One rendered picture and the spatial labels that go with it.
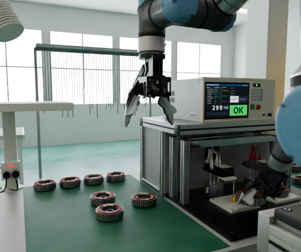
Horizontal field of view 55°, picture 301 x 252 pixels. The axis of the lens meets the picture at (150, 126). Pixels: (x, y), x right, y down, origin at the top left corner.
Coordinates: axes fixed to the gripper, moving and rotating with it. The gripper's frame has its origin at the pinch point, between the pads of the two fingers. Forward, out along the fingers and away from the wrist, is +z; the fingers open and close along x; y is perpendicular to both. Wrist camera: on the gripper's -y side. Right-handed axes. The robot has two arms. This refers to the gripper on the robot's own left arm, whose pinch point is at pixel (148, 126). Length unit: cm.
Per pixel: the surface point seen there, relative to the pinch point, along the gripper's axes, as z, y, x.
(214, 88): -12, -33, 46
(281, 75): -41, -304, 374
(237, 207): 37, -15, 46
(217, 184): 33, -33, 48
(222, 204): 37, -20, 42
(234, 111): -1, -34, 58
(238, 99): -7, -34, 60
